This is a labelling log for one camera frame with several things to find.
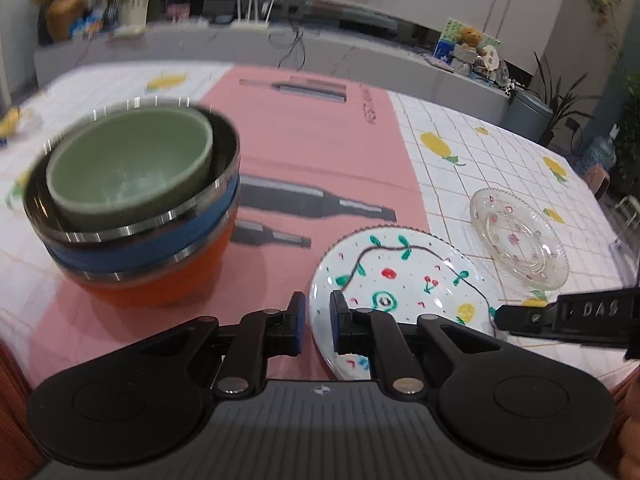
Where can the hanging green vine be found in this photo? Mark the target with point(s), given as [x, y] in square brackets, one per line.
[600, 5]

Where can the pink stool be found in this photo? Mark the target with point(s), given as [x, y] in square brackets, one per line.
[597, 180]

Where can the clear glass plate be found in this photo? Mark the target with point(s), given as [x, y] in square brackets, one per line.
[520, 235]

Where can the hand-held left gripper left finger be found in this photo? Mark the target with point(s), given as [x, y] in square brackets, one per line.
[299, 320]

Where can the grey trash bin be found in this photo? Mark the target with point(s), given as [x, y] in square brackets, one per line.
[527, 115]

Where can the blue water jug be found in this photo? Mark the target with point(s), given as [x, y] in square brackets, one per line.
[600, 152]

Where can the brown round vase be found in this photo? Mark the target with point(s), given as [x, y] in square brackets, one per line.
[65, 17]

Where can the grey marble media cabinet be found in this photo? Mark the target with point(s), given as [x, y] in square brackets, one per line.
[210, 45]

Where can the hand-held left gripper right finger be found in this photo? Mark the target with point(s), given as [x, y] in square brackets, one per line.
[336, 320]

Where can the brown teddy bear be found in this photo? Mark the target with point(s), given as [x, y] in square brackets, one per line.
[471, 37]

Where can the white painted ceramic plate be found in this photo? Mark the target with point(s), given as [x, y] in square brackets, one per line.
[400, 280]

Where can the green ceramic bowl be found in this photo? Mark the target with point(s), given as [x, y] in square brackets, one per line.
[130, 170]

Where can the white stool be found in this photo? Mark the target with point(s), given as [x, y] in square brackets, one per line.
[627, 205]

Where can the long-leaf potted plant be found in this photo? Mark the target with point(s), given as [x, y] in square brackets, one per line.
[555, 95]

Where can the large leafy green plant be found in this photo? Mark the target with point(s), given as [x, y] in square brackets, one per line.
[631, 135]

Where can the white router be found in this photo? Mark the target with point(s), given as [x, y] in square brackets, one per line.
[252, 20]

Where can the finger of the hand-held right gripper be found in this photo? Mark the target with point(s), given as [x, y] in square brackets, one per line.
[590, 310]

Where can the person's orange clothing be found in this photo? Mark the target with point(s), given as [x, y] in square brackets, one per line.
[12, 400]

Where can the pink box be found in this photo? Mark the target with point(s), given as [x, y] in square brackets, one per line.
[177, 11]

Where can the blue steel bowl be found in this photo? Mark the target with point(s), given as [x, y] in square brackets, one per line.
[150, 245]

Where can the blue box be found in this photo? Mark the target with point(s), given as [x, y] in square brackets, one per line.
[444, 50]

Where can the orange steel bowl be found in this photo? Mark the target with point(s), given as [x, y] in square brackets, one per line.
[150, 287]

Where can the blue snack packet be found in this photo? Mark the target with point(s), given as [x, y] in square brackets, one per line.
[90, 22]

